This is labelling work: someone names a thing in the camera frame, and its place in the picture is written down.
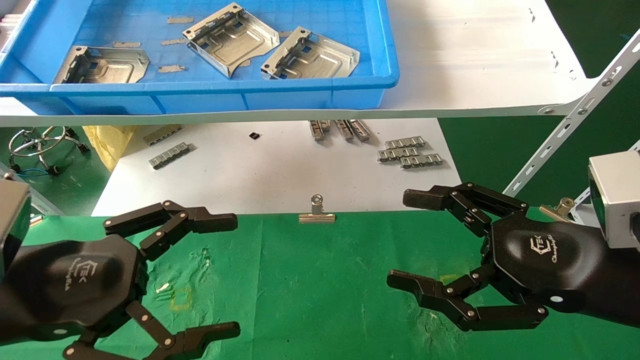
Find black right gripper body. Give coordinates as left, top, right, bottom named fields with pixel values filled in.
left=482, top=214, right=608, bottom=313

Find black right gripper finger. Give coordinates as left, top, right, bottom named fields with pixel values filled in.
left=387, top=265, right=549, bottom=332
left=403, top=182, right=530, bottom=238

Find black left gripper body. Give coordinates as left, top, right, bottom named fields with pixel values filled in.
left=0, top=235, right=149, bottom=346

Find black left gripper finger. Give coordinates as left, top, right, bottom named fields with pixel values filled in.
left=63, top=301, right=241, bottom=360
left=103, top=200, right=238, bottom=261

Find stamped sheet metal bracket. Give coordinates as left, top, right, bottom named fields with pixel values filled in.
left=52, top=45, right=151, bottom=84
left=182, top=2, right=280, bottom=79
left=260, top=26, right=360, bottom=81

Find brass binder clip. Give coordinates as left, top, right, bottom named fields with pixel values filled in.
left=539, top=197, right=576, bottom=223

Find short white slotted strut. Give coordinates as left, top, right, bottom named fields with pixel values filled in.
left=569, top=187, right=596, bottom=227

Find white paper sheet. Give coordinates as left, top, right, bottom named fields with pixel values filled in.
left=91, top=118, right=463, bottom=217

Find grey slotted strut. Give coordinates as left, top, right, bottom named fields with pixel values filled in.
left=30, top=187, right=63, bottom=217

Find green cloth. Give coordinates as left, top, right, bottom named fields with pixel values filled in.
left=0, top=207, right=640, bottom=360

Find yellow plastic bag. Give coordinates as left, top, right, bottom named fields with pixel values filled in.
left=82, top=125, right=137, bottom=172

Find blue plastic tray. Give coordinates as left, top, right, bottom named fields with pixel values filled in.
left=0, top=0, right=400, bottom=116

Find white shelf board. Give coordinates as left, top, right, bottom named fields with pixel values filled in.
left=0, top=0, right=593, bottom=127

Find long white slotted strut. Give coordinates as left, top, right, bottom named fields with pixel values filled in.
left=502, top=30, right=640, bottom=197

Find chrome chair base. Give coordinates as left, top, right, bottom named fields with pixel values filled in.
left=8, top=126, right=91, bottom=176

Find white stacked items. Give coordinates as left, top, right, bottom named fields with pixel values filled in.
left=0, top=13, right=23, bottom=53

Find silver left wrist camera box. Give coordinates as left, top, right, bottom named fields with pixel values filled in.
left=0, top=177, right=32, bottom=282

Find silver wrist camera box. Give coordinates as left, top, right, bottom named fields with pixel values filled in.
left=0, top=177, right=32, bottom=282
left=588, top=150, right=640, bottom=249

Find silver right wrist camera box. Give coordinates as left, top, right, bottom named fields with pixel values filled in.
left=588, top=150, right=640, bottom=249

